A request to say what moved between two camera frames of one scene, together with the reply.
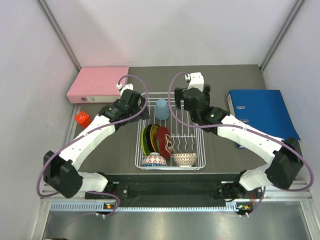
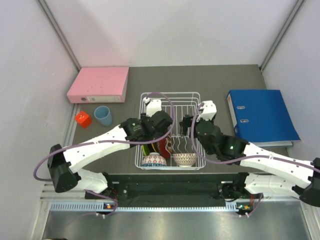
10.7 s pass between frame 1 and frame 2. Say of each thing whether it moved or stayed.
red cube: stayed
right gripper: moved
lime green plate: stayed
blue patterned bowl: stayed
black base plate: stayed
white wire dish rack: stayed
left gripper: moved
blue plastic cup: moved
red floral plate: stayed
